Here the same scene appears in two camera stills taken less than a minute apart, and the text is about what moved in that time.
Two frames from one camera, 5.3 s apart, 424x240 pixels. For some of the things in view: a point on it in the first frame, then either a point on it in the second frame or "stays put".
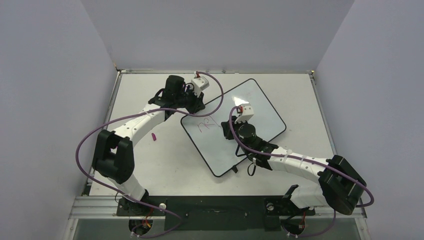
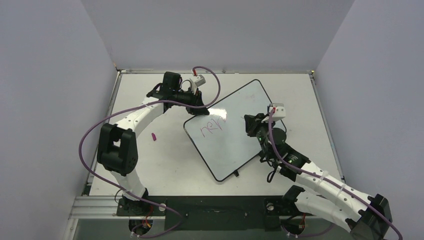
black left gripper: x=198 y=104 stays put
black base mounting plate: x=215 y=213 stays put
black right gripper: x=230 y=129 -> x=254 y=124
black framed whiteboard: x=217 y=153 stays put
